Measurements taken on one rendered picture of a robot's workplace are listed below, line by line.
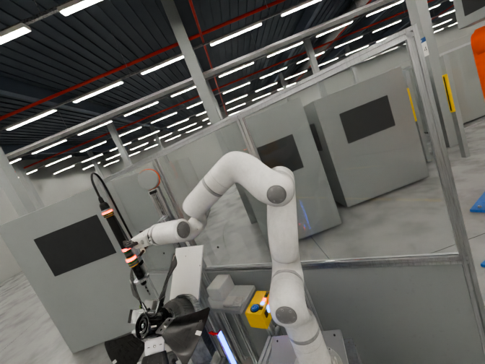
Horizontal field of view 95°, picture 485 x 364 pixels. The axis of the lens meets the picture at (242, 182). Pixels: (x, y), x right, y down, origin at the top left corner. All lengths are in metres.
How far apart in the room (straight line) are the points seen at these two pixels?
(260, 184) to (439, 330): 1.42
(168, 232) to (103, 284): 2.92
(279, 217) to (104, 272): 3.13
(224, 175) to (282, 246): 0.29
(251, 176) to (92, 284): 3.35
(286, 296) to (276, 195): 0.34
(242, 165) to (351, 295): 1.23
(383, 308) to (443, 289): 0.33
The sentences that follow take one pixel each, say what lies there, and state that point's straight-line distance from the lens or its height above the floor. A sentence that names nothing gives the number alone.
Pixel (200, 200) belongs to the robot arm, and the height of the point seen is 1.75.
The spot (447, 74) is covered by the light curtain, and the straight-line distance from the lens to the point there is 5.97.
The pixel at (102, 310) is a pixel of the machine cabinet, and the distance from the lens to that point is 3.96.
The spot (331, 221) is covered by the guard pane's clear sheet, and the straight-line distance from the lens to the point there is 1.42.
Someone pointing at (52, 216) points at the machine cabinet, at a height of 1.91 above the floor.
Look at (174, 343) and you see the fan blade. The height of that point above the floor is 1.18.
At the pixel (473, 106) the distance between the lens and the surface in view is 8.05.
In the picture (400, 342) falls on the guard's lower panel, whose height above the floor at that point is 0.43.
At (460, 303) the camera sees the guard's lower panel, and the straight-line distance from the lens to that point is 1.69.
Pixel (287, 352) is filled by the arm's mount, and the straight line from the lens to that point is 1.24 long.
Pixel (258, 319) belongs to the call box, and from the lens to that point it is 1.30.
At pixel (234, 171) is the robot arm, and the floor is 1.80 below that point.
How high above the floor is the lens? 1.87
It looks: 9 degrees down
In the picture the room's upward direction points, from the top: 22 degrees counter-clockwise
